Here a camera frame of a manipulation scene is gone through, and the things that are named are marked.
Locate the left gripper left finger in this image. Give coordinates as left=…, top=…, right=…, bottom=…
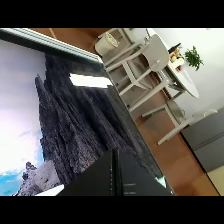
left=58, top=149, right=117, bottom=197

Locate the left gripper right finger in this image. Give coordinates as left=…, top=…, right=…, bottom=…
left=115, top=149, right=175, bottom=197

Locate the white chair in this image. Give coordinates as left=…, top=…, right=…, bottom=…
left=141, top=99, right=195, bottom=146
left=104, top=33, right=172, bottom=113

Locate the grey cabinet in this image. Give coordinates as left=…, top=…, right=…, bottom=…
left=180, top=109, right=224, bottom=173

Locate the round white table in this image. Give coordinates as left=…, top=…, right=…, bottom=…
left=164, top=57, right=201, bottom=100

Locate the white basket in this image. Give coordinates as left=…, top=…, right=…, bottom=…
left=93, top=31, right=120, bottom=57

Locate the green potted plant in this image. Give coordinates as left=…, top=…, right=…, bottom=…
left=184, top=45, right=205, bottom=72

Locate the silver frame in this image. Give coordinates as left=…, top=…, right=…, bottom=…
left=0, top=28, right=104, bottom=64

